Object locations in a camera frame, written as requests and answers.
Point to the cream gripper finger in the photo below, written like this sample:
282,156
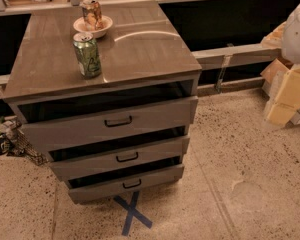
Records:
284,104

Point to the green soda can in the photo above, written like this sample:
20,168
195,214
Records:
87,54

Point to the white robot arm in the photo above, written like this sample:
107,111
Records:
290,47

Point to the brown patterned soda can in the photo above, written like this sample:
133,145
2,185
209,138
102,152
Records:
92,15

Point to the cardboard box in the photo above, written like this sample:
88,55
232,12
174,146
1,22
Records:
273,42

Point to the grey drawer cabinet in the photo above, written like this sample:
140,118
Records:
143,61

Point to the bottom grey drawer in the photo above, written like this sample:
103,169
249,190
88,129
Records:
132,183

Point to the grey drawer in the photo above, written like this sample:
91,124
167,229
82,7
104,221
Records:
122,158
103,126
132,183

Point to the blue tape cross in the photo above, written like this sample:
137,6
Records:
132,212

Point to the middle grey drawer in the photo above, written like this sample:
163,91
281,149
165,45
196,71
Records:
122,158

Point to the top grey drawer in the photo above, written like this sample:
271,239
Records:
103,126

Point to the wire mesh basket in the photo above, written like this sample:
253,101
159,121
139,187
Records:
13,142

